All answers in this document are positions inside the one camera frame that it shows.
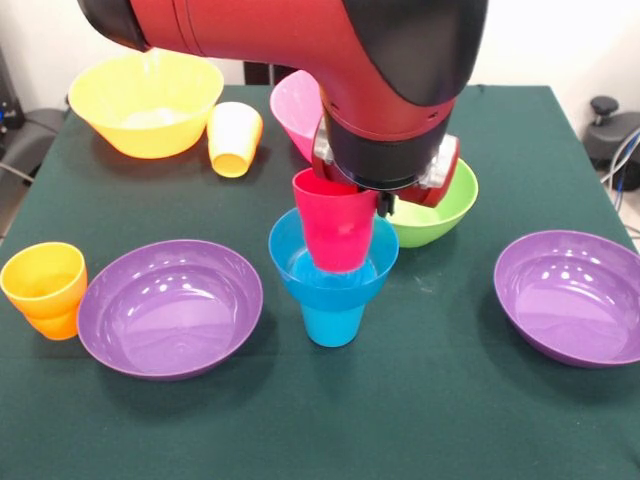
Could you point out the large orange plastic bowl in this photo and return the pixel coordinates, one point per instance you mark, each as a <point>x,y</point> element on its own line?
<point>145,137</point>

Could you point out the blue plastic cup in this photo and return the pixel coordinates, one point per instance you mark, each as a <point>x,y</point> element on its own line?
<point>332,327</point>

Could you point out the yellow orange plastic cup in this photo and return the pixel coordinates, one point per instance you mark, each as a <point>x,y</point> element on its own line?
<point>232,145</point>

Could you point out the green plastic bowl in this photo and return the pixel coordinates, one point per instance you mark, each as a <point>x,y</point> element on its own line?
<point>450,210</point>

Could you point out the large pink plastic bowl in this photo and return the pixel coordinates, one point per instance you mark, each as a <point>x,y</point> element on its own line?
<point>297,110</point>

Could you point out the black grey chair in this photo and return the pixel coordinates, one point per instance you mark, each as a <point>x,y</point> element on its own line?
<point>30,140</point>

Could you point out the small blue plastic bowl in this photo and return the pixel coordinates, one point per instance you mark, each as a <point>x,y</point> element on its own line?
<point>285,250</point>

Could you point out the red plastic cup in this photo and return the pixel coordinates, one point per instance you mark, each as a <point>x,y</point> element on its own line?
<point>335,235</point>

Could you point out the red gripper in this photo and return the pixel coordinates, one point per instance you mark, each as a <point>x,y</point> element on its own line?
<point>435,190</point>

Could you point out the shallow purple plastic bowl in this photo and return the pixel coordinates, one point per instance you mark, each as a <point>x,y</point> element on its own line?
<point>170,330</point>
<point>575,315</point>

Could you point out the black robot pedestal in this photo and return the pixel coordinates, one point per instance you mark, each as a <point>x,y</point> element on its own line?
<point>257,74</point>

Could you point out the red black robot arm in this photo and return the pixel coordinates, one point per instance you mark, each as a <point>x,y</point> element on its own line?
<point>325,50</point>

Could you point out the black stand with knob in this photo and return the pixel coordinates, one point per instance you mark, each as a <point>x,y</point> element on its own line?
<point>610,135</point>

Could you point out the dark green tablecloth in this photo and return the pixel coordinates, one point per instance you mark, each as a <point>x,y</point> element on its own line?
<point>380,425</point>

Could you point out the black equipment box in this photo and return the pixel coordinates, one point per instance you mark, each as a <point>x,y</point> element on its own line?
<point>7,100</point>

